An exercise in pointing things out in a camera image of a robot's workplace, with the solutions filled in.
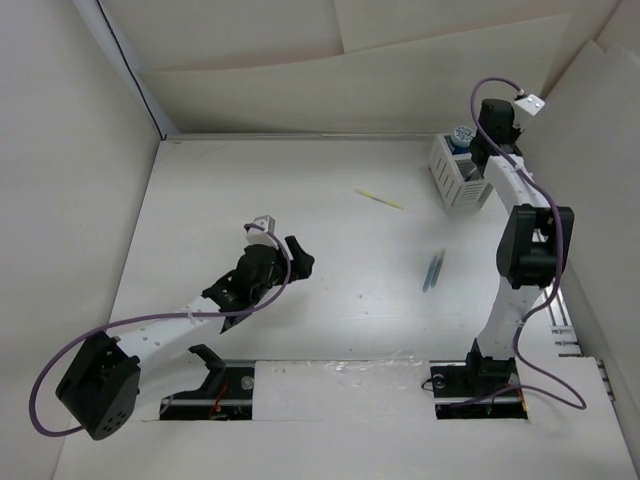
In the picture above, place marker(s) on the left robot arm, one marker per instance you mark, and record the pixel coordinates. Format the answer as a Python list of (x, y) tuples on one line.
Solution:
[(168, 355)]

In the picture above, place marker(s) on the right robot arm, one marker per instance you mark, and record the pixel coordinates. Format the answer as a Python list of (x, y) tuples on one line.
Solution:
[(533, 248)]

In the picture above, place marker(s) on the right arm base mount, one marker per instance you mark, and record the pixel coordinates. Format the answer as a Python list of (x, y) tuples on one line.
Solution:
[(465, 389)]

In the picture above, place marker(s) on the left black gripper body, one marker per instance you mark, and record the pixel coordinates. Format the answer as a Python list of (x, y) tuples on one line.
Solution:
[(277, 274)]

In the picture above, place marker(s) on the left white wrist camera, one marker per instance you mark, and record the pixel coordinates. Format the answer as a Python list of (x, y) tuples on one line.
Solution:
[(260, 230)]

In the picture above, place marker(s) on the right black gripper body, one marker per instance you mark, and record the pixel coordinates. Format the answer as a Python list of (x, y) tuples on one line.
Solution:
[(514, 129)]

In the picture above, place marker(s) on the yellow pen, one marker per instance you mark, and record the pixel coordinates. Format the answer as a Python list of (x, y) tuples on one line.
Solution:
[(373, 197)]

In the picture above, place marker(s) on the clear light-blue pen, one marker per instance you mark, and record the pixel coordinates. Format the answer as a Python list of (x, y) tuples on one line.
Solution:
[(433, 271)]

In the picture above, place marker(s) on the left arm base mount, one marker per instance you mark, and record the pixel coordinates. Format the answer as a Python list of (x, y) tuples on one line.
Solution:
[(224, 393)]

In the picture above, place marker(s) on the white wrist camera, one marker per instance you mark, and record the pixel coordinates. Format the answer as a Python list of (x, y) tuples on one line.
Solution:
[(260, 230), (526, 108)]

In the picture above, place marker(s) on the white two-compartment organizer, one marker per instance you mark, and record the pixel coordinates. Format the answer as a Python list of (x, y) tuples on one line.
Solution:
[(451, 175)]

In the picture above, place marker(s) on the blue patterned tape roll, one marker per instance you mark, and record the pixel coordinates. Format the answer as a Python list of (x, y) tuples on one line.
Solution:
[(460, 139)]

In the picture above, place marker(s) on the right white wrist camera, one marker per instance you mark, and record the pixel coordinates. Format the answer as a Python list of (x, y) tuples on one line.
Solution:
[(526, 108)]

